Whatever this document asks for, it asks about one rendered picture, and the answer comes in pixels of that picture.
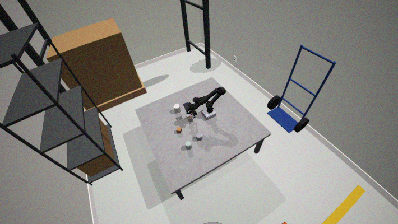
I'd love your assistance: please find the glass french press with black knob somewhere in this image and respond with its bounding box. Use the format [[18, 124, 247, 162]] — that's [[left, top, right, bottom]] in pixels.
[[186, 112, 195, 123]]

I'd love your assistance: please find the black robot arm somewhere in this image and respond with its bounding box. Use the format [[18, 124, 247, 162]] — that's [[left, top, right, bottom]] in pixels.
[[188, 87, 226, 113]]

